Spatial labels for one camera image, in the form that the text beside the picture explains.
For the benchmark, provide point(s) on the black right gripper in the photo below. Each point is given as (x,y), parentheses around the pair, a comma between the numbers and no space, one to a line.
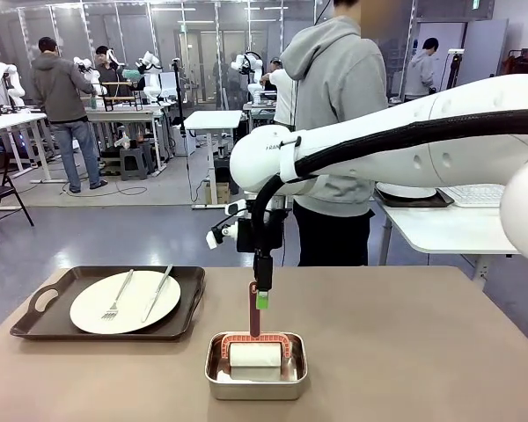
(275,233)

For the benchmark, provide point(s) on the white round dinner plate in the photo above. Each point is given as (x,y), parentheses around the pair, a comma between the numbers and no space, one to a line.
(132,323)

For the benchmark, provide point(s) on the dark brown serving tray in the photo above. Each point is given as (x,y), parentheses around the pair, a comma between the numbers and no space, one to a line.
(70,281)

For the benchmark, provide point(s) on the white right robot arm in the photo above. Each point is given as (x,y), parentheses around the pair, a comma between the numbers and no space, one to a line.
(356,173)

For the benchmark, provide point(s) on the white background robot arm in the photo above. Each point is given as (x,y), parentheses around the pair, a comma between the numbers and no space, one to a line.
(6,74)
(246,63)
(90,74)
(149,83)

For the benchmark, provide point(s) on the small cardboard box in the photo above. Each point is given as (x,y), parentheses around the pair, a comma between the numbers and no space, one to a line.
(222,193)

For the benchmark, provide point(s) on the silver table knife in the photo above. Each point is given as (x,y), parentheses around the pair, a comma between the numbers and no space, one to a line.
(158,291)

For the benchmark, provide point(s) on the stainless steel rectangular container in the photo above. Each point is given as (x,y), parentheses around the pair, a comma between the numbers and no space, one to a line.
(255,391)

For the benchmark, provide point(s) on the black stool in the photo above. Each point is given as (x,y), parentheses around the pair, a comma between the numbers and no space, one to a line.
(222,169)

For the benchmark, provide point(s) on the silver fork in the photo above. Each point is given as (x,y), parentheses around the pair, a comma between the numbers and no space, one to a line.
(122,288)

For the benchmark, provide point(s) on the white standing desk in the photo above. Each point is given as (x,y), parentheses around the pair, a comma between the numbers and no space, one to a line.
(213,118)

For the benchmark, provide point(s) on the white stacked plate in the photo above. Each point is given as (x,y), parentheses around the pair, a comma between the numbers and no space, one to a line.
(407,191)

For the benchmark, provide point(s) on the grey plastic step stool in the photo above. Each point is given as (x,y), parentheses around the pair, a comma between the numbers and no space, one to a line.
(134,162)

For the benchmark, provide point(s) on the person in white shirt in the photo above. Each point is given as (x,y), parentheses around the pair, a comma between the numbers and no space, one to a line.
(283,92)

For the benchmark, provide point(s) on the white side table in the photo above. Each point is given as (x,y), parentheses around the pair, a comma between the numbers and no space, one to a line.
(444,228)

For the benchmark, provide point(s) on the dark tray with plates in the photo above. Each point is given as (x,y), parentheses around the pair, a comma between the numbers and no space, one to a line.
(442,201)

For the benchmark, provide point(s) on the white work table with legs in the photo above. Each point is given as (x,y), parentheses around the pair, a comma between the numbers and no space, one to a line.
(123,115)

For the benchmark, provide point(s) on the person in light grey hoodie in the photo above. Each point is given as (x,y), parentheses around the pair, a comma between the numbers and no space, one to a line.
(334,66)

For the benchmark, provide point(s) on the distant person in grey hoodie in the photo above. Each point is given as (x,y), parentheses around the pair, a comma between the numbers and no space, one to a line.
(422,70)

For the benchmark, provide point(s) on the seated person with black hair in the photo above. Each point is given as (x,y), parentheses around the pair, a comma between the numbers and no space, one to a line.
(107,66)

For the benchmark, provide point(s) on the person in dark grey hoodie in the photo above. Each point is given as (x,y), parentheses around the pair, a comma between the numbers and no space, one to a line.
(57,88)

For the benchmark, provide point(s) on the long white work table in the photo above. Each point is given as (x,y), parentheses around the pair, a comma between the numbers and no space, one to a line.
(9,119)

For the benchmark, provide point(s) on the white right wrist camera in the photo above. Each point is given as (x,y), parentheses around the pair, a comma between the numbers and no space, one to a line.
(213,239)

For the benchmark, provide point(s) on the black camera tripod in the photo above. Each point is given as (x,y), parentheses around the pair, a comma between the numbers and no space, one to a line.
(179,96)

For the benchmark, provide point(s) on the black stand with white camera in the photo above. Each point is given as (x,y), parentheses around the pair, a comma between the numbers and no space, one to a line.
(455,66)

